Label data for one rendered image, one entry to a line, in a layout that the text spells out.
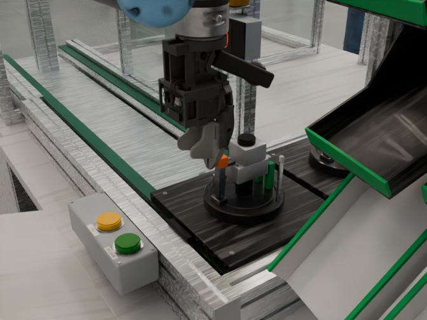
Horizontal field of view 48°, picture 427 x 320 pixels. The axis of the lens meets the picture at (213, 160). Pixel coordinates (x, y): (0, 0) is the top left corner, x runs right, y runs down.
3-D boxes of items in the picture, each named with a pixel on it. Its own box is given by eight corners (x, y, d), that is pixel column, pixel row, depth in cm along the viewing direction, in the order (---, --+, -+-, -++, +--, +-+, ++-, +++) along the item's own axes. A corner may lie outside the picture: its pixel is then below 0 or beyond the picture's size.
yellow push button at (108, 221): (103, 238, 78) (101, 228, 77) (93, 226, 81) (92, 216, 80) (126, 230, 80) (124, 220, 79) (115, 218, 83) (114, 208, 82)
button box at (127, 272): (121, 297, 74) (116, 266, 71) (71, 228, 89) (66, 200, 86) (161, 279, 77) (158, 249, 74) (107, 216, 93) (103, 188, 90)
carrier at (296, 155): (347, 218, 84) (358, 153, 77) (258, 162, 101) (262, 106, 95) (431, 177, 96) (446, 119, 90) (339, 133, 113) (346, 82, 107)
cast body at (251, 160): (237, 185, 79) (239, 146, 75) (222, 174, 82) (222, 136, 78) (277, 170, 83) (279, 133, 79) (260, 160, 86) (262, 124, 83)
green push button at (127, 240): (122, 262, 73) (121, 251, 72) (111, 248, 76) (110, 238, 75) (145, 252, 75) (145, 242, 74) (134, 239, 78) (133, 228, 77)
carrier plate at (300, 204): (229, 276, 71) (229, 265, 70) (150, 201, 88) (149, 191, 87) (342, 221, 83) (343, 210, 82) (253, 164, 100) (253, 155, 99)
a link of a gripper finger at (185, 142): (173, 168, 76) (171, 114, 72) (204, 158, 79) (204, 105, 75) (184, 176, 74) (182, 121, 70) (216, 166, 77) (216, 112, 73)
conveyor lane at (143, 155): (229, 320, 75) (229, 271, 70) (51, 129, 136) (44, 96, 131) (353, 252, 89) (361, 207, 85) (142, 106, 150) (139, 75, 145)
